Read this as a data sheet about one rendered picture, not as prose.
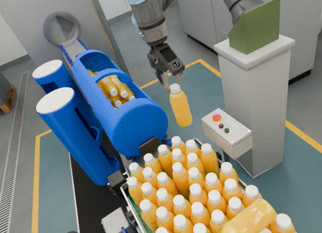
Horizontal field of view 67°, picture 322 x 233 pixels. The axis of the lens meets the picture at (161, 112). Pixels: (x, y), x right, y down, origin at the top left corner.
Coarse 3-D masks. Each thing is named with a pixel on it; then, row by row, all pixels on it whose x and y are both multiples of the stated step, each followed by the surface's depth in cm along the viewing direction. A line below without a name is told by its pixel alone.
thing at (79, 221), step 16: (112, 144) 252; (80, 176) 231; (128, 176) 216; (80, 192) 217; (96, 192) 212; (80, 208) 205; (96, 208) 200; (112, 208) 196; (80, 224) 193; (96, 224) 189
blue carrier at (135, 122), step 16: (80, 64) 157; (96, 64) 177; (112, 64) 176; (80, 80) 150; (96, 80) 133; (128, 80) 145; (96, 96) 126; (144, 96) 135; (96, 112) 125; (112, 112) 109; (128, 112) 104; (144, 112) 108; (160, 112) 112; (112, 128) 105; (128, 128) 108; (144, 128) 112; (160, 128) 117; (128, 144) 112
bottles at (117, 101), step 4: (96, 72) 171; (108, 76) 169; (112, 76) 166; (116, 76) 167; (124, 84) 154; (128, 88) 150; (128, 92) 145; (132, 92) 147; (112, 96) 142; (116, 96) 142; (120, 96) 152; (128, 96) 144; (132, 96) 143; (112, 100) 141; (116, 100) 141; (120, 100) 143; (124, 100) 148; (128, 100) 145; (112, 104) 143; (116, 104) 139; (120, 104) 141; (116, 108) 145
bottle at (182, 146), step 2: (182, 142) 105; (172, 144) 105; (180, 144) 104; (182, 144) 105; (184, 144) 106; (172, 146) 106; (174, 146) 104; (176, 146) 104; (178, 146) 104; (180, 146) 104; (182, 146) 104; (184, 146) 105; (172, 148) 106; (174, 148) 105; (176, 148) 104; (178, 148) 104; (180, 148) 104; (182, 148) 104; (184, 148) 105; (172, 150) 106; (182, 150) 105; (184, 150) 105; (182, 152) 105; (184, 152) 106; (184, 154) 106
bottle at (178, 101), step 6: (180, 90) 92; (174, 96) 92; (180, 96) 91; (174, 102) 92; (180, 102) 92; (186, 102) 94; (174, 108) 95; (180, 108) 94; (186, 108) 95; (174, 114) 98; (180, 114) 96; (186, 114) 96; (180, 120) 98; (186, 120) 98; (192, 120) 101; (180, 126) 101
